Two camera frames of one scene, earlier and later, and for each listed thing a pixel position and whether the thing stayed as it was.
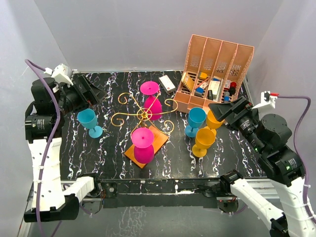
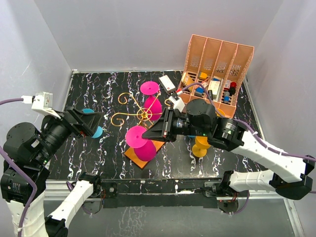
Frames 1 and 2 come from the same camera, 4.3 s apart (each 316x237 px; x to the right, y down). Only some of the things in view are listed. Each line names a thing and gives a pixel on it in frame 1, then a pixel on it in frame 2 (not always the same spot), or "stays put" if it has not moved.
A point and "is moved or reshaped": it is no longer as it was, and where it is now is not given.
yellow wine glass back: (205, 138) stays put
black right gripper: (228, 110) -> (162, 130)
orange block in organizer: (203, 75) stays put
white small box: (167, 84) stays put
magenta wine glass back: (153, 109) stays put
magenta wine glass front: (142, 138) is moved or reshaped
